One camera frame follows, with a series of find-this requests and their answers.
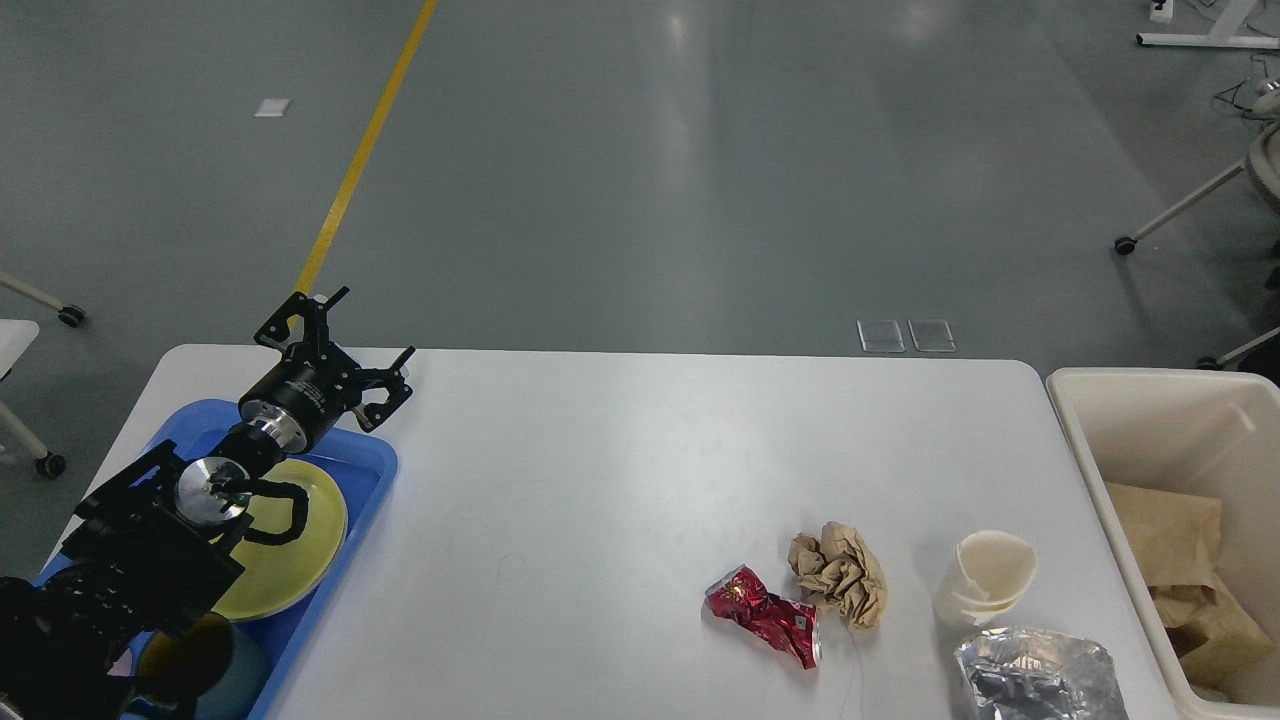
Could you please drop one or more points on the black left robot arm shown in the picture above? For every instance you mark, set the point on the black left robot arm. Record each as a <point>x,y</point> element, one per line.
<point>154,548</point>

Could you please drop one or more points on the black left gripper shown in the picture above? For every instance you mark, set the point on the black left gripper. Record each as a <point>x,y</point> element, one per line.
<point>303,396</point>

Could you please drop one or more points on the clear floor plate right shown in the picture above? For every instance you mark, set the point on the clear floor plate right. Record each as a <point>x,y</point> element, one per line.
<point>932,336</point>

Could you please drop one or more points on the white desk base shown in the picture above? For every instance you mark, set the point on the white desk base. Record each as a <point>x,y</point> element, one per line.
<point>1229,30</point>

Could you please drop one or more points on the yellow plastic plate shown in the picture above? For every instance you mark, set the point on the yellow plastic plate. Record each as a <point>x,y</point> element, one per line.
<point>276,577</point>

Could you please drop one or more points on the teal mug yellow inside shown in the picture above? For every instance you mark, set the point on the teal mug yellow inside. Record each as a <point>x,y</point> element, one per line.
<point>213,671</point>

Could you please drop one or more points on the crushed red can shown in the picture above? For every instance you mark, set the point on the crushed red can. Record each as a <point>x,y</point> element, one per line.
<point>787,626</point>

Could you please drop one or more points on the crumpled silver foil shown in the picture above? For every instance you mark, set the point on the crumpled silver foil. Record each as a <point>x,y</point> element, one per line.
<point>1024,672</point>

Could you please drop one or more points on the clear floor plate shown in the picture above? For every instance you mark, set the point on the clear floor plate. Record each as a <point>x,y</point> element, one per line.
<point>880,336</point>
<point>932,336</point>

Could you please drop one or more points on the beige plastic bin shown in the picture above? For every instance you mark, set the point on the beige plastic bin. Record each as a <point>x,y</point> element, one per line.
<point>1210,434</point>

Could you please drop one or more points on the white paper cup stack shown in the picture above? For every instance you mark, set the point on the white paper cup stack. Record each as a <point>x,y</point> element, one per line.
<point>989,574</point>

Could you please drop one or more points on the clear floor plate left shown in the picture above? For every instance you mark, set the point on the clear floor plate left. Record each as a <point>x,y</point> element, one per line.
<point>880,336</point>

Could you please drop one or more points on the white caster leg left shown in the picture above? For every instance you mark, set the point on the white caster leg left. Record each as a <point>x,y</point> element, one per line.
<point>68,314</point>

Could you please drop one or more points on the brown paper bag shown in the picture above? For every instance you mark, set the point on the brown paper bag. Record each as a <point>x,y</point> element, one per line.
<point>1176,541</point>

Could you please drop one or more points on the blue plastic tray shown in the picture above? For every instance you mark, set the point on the blue plastic tray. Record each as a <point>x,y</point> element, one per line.
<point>364,469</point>

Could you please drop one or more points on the brown paper ball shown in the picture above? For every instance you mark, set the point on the brown paper ball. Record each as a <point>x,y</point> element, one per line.
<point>836,570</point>

